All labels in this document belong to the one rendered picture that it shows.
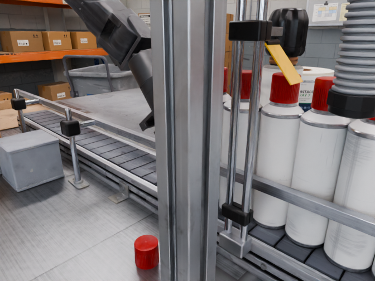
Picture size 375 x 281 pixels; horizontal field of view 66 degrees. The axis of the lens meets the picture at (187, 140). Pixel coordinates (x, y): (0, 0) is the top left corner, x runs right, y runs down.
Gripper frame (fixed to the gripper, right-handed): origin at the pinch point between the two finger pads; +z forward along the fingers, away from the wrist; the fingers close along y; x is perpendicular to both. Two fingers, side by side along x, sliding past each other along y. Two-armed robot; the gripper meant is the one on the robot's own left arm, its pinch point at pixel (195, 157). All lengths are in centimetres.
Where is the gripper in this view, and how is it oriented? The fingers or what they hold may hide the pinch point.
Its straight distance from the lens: 47.9
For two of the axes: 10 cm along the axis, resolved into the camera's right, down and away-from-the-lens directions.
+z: 4.6, 8.8, -1.3
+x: -5.6, 4.0, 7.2
